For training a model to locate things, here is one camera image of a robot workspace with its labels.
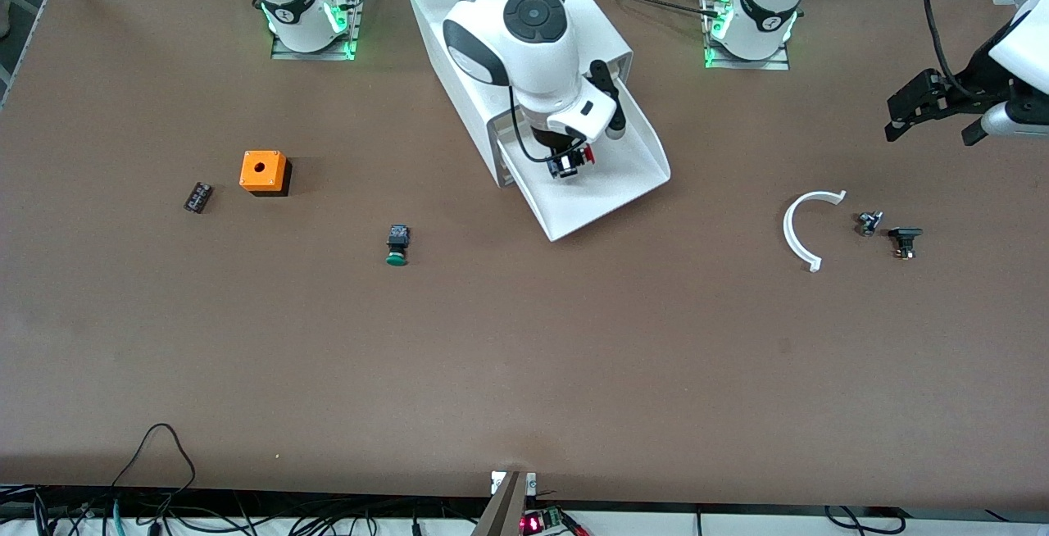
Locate grey camera post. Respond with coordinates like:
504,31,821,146
471,470,538,536

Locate black push button part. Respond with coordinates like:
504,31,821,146
888,226,924,260

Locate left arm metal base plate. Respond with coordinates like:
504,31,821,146
703,0,792,71

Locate circuit board with red light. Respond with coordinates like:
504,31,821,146
520,506,589,536

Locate white curved plastic clip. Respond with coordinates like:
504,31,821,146
783,190,847,273

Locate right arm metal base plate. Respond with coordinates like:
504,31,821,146
270,0,363,61

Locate tangled black cables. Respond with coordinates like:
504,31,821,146
0,483,493,536

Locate red push button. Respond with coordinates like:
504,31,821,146
551,147,597,180

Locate black looped cable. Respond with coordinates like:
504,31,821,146
111,424,198,512

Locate orange button box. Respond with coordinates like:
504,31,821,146
239,150,293,198

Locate white drawer cabinet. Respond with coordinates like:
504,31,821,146
403,0,633,189

